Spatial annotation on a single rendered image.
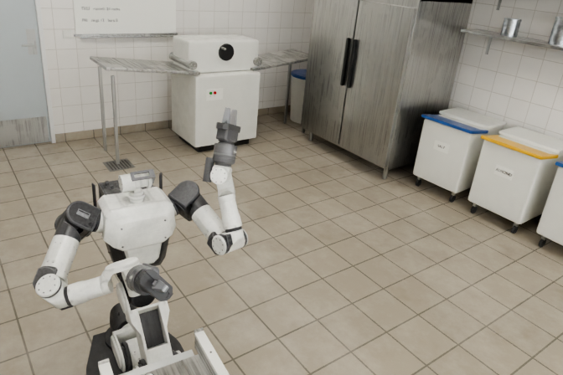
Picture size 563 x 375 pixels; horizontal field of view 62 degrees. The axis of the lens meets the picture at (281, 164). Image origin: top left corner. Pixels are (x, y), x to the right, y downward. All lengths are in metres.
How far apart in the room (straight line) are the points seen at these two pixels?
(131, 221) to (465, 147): 3.41
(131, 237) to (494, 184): 3.37
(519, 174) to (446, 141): 0.73
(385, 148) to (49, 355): 3.39
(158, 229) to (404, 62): 3.24
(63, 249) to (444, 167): 3.70
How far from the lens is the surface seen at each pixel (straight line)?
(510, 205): 4.47
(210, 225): 1.87
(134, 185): 1.82
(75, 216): 1.83
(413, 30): 4.58
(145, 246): 1.91
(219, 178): 1.76
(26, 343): 3.04
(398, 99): 4.66
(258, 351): 2.81
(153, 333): 2.09
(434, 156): 4.78
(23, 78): 5.44
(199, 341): 1.58
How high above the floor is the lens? 2.00
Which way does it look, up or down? 23 degrees down
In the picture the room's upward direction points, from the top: 5 degrees clockwise
